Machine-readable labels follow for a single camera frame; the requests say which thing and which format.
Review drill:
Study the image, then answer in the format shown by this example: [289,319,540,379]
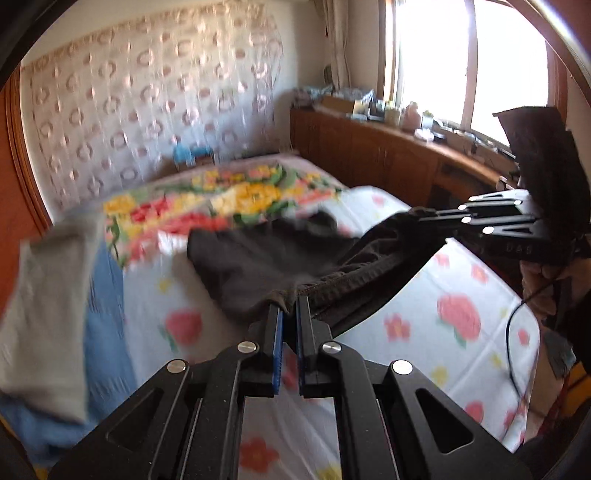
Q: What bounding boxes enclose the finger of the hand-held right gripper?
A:
[417,210,551,240]
[461,188,540,219]

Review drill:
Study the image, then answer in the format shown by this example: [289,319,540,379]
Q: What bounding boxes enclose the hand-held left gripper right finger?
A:
[297,294,533,480]

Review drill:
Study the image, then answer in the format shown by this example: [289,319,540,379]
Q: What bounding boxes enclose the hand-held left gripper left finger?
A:
[48,305,284,480]

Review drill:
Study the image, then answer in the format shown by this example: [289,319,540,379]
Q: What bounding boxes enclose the black pants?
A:
[187,207,467,339]

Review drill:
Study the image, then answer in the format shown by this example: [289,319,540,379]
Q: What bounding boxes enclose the olive folded pants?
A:
[0,212,112,424]

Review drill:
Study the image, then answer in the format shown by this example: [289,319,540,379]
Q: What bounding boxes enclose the person's right hand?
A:
[521,262,570,320]

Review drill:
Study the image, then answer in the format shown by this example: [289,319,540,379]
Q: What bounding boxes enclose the dark cloth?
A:
[493,106,588,241]

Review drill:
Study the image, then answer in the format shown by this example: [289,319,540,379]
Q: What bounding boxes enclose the flower printed bed sheet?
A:
[28,185,542,480]

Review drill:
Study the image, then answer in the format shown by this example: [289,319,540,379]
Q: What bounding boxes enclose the pink bottle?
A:
[401,102,423,131]

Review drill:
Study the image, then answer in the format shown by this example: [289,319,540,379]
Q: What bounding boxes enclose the wooden side cabinet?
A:
[289,104,525,214]

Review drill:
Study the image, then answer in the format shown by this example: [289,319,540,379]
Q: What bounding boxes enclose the window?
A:
[382,0,570,154]

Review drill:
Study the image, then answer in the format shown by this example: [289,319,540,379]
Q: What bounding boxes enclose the floral blanket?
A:
[102,154,348,269]

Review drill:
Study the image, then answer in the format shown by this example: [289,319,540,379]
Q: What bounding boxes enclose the blue denim jeans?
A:
[0,239,140,468]

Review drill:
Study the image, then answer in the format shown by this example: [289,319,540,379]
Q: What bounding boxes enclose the cardboard box with patterned cloth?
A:
[320,88,375,115]

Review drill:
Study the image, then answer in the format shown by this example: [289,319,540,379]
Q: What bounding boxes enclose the white window curtain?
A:
[313,0,357,91]

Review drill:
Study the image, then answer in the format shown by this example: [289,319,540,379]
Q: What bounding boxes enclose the black cable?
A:
[505,281,557,418]

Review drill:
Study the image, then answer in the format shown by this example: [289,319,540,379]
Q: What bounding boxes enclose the circle patterned wall curtain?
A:
[21,8,285,223]

